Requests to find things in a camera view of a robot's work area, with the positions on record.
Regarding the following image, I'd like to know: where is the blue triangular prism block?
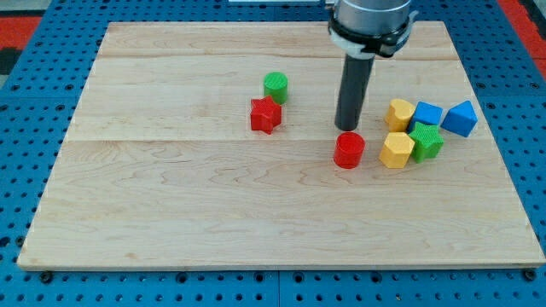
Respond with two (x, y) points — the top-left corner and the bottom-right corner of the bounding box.
(440, 101), (478, 137)

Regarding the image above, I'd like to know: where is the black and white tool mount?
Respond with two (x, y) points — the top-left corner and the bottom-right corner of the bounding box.
(328, 10), (419, 60)

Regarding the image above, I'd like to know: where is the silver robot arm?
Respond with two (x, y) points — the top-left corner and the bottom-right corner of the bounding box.
(328, 0), (418, 131)

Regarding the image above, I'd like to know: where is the green star block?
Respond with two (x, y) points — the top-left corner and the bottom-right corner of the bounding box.
(409, 122), (444, 163)

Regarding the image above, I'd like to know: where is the green cylinder block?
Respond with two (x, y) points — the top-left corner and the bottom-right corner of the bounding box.
(263, 72), (288, 105)

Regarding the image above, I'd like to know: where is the yellow heart block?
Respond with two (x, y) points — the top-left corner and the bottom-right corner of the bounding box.
(384, 98), (416, 132)

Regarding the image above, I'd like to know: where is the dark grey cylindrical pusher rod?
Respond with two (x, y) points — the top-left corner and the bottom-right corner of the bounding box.
(334, 55), (374, 131)

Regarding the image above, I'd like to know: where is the yellow hexagon block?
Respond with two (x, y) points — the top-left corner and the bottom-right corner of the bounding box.
(379, 132), (415, 169)

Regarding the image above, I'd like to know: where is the light wooden board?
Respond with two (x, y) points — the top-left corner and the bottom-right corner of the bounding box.
(18, 21), (545, 271)

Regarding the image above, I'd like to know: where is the blue cube block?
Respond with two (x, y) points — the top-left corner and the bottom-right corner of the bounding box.
(407, 101), (443, 132)

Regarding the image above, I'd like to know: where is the red star block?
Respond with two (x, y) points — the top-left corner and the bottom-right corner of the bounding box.
(250, 96), (282, 135)

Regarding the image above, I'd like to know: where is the red cylinder block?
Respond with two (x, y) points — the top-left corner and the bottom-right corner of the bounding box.
(333, 132), (365, 169)

